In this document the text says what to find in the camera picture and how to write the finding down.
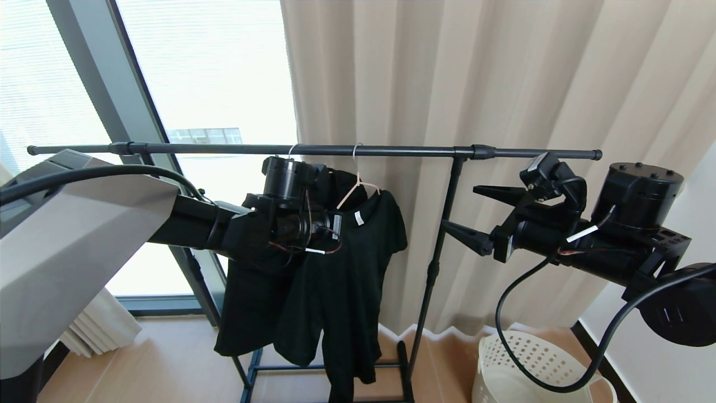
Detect black clothes rack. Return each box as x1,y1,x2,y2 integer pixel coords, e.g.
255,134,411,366
27,142,603,403

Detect black shorts with white logo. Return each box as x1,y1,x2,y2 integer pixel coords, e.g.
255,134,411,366
214,168,359,357

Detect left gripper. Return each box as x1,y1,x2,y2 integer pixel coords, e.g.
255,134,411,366
277,208,343,255

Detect black garment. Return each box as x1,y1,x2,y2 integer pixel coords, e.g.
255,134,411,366
273,189,409,403

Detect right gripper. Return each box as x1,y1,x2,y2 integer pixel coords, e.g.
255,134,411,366
441,185,568,264

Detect white laundry basket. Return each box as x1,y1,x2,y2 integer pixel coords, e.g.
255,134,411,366
472,330,618,403

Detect window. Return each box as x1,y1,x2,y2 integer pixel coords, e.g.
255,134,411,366
0,0,300,328

